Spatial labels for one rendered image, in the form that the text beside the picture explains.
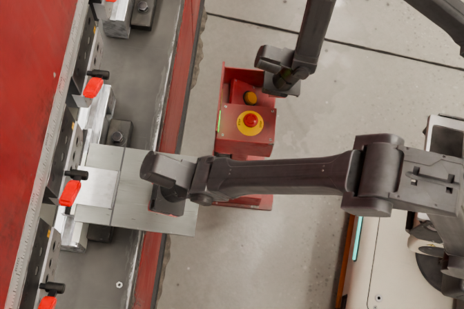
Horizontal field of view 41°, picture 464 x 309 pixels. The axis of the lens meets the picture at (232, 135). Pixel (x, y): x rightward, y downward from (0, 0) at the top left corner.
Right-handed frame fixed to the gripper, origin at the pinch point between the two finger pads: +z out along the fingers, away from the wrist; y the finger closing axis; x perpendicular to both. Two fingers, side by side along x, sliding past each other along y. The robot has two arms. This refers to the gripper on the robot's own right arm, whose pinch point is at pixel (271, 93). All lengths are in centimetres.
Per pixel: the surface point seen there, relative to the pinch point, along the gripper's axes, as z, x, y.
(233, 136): 1.5, 13.8, 9.2
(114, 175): -14, 34, 40
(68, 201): -44, 47, 49
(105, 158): -13, 30, 42
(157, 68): -2.6, 0.8, 32.2
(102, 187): -13, 37, 42
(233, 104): 1.6, 4.7, 9.8
